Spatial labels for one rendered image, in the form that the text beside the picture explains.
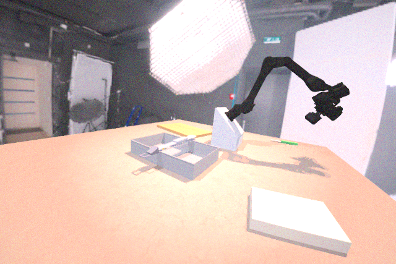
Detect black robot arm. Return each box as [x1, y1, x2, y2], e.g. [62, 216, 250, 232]
[225, 56, 350, 122]

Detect orange flat board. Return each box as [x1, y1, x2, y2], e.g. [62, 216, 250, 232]
[157, 123, 212, 138]

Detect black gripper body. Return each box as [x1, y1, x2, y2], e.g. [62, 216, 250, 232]
[305, 98, 340, 125]

